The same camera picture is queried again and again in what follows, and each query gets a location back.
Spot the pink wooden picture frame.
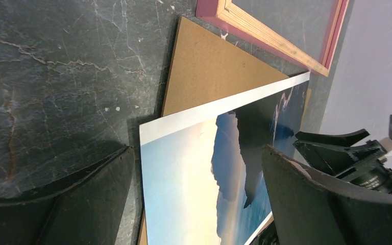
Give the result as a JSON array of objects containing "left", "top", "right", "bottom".
[{"left": 195, "top": 1, "right": 349, "bottom": 77}]

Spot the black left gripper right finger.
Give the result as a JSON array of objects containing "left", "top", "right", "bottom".
[{"left": 262, "top": 145, "right": 392, "bottom": 244}]

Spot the mountain sea photo print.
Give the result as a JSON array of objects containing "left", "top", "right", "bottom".
[{"left": 139, "top": 72, "right": 310, "bottom": 244}]

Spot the brown cardboard backing board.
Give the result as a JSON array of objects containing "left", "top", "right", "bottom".
[{"left": 137, "top": 16, "right": 312, "bottom": 245}]

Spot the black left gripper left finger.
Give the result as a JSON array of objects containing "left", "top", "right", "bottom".
[{"left": 0, "top": 147, "right": 135, "bottom": 244}]

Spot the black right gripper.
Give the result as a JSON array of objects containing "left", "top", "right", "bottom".
[{"left": 293, "top": 129, "right": 392, "bottom": 194}]

